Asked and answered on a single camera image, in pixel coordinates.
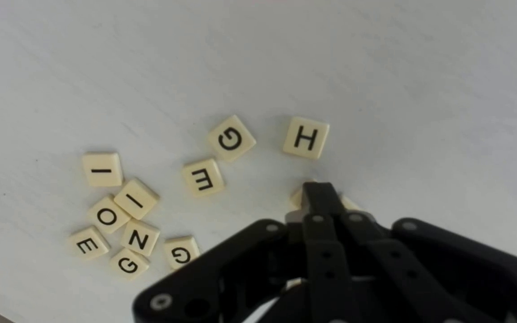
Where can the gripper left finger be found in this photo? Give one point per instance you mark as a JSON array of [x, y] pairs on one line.
[[240, 260]]

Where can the cream letter tile O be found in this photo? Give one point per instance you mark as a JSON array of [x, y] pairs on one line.
[[107, 215]]

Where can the cream letter tile G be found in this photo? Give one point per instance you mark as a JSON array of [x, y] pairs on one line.
[[181, 252], [231, 138], [128, 264]]

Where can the cream letter tile E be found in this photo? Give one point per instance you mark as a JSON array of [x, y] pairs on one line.
[[88, 243], [203, 177]]

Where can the cream letter tile H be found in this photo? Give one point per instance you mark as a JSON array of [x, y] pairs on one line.
[[306, 137]]

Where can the cream letter tile N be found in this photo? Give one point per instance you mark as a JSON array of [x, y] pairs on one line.
[[139, 237]]

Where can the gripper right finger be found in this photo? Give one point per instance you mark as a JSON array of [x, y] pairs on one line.
[[442, 260]]

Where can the cream letter tile I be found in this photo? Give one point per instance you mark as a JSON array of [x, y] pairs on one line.
[[136, 198], [102, 169]]

